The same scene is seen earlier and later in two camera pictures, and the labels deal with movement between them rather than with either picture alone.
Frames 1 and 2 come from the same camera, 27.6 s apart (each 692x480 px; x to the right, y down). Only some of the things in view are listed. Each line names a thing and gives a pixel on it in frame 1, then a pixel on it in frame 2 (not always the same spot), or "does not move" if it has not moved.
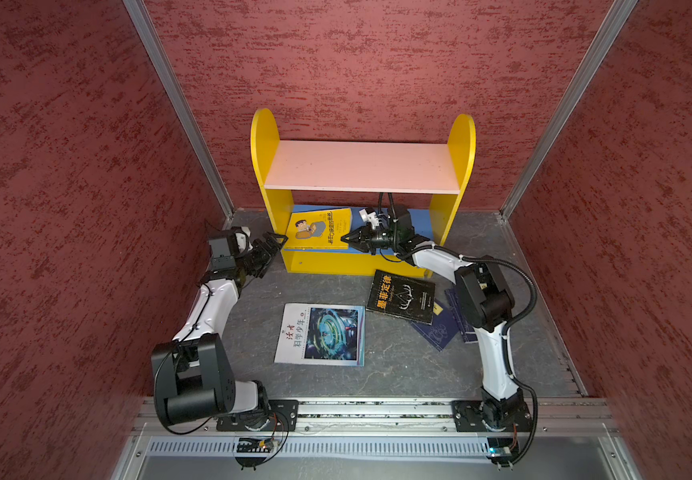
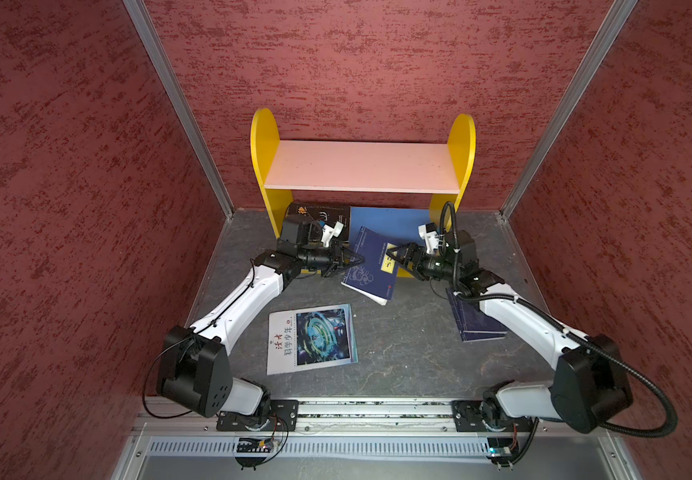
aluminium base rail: x=401 y=416 does not move
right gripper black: x=363 y=244 to x=412 y=250
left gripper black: x=267 y=254 to x=335 y=257
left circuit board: x=251 y=445 does not move
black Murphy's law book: x=404 y=297 to x=331 y=214
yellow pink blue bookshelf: x=319 y=240 does not move
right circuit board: x=500 y=450 does not move
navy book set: x=465 y=328 does not move
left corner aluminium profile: x=177 y=96 does not move
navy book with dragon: x=442 y=331 to x=375 y=277
